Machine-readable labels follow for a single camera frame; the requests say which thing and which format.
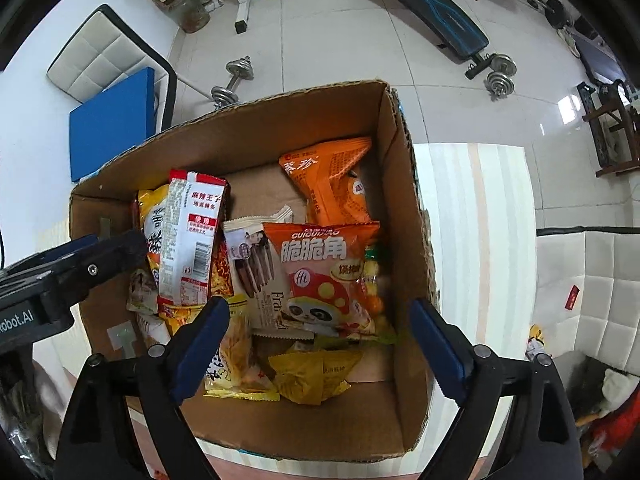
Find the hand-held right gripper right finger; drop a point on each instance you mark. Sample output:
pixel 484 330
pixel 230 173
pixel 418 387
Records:
pixel 437 350

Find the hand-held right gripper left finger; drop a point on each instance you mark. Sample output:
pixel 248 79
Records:
pixel 200 350

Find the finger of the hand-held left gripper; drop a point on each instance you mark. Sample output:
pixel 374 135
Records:
pixel 105 265
pixel 50 255

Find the red white snack packet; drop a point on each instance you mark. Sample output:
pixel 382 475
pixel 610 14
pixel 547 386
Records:
pixel 192 240

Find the brown cardboard box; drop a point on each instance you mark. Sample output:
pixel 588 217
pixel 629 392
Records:
pixel 240 135

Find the pale yellow snack packet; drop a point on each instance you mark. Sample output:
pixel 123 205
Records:
pixel 237 360

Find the small white packet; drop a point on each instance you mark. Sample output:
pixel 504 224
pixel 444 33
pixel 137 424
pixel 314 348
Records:
pixel 142 292

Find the yellow red noodle packet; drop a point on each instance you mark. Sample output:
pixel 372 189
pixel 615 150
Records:
pixel 152 215

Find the beige wafer packet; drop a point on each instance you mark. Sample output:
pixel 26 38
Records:
pixel 260 280

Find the yellow candy bag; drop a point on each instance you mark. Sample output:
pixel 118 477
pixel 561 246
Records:
pixel 377 280

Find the small yellow snack packet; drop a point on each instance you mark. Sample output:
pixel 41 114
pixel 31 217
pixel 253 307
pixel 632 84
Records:
pixel 536 342

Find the crumpled yellow packet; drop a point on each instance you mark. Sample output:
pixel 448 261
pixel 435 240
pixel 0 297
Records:
pixel 310 375

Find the orange cartoon snack packet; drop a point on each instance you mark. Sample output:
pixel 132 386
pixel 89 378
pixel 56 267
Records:
pixel 320 280

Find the blue foam pad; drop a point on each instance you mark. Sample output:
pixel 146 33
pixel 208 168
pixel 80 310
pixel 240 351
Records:
pixel 110 125

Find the red tag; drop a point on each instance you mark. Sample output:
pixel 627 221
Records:
pixel 572 297

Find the white padded sofa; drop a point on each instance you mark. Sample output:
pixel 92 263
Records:
pixel 595 280

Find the plain orange snack packet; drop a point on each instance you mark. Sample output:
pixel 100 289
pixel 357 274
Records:
pixel 332 185

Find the red cloth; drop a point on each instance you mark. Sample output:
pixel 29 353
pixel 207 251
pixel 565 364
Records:
pixel 620 425

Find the white padded stool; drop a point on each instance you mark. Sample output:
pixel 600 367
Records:
pixel 95 50

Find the chrome dumbbell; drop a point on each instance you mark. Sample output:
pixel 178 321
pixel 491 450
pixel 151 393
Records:
pixel 501 77
pixel 232 82

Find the glass jar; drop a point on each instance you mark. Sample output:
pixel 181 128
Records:
pixel 195 10

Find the dark wooden rack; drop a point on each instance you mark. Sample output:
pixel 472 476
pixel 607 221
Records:
pixel 610 130

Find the black blue sit-up bench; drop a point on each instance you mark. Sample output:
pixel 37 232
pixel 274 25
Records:
pixel 430 5

